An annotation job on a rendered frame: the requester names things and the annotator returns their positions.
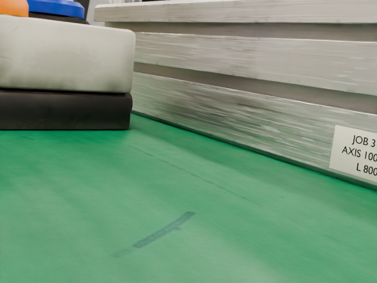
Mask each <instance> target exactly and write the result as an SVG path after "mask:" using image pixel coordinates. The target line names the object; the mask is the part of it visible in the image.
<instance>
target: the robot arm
mask: <svg viewBox="0 0 377 283"><path fill-rule="evenodd" d="M73 1H74V2H78V3H80V4H81V5H82V6H83V8H84V9H85V11H84V19H79V20H85V21H88V22H89V23H90V25H94V26H103V27H105V22H95V21H94V7H96V6H97V5H98V4H110V2H109V1H108V0H73ZM150 1H169V0H134V2H150Z"/></svg>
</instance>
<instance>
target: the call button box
mask: <svg viewBox="0 0 377 283"><path fill-rule="evenodd" d="M135 43H136V35H135V33H134V32H132V31H131V30H129V29H121V28H118V29H116V28H108V27H103V26H94V25H90V23H89V22H88V21H85V20H79V19H71V18H66V17H58V16H49V15H39V14H32V13H29V17H23V16H15V15H6V14H1V15H0V130H126V129H128V128H129V126H130V113H131V110H132V105H133V101H132V96H131V94H130V92H131V89H132V78H133V70H134V56H135Z"/></svg>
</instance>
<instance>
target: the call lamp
mask: <svg viewBox="0 0 377 283"><path fill-rule="evenodd" d="M1 14H6V15H15V16H23V17H29V5H28V2H27V0H0V15H1Z"/></svg>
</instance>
